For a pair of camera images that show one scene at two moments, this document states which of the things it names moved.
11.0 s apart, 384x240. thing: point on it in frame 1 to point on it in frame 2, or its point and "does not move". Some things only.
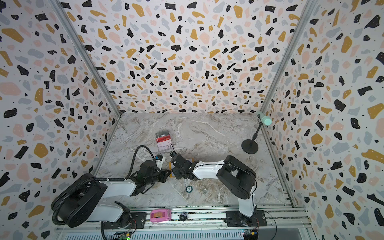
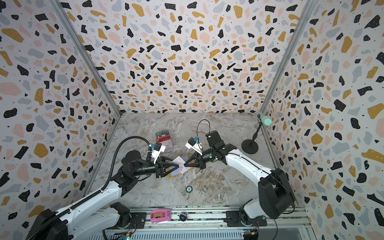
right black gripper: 177,167 to 199,159
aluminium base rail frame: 283,223 does not move
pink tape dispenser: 157,215 does not move
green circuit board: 126,236 does not move
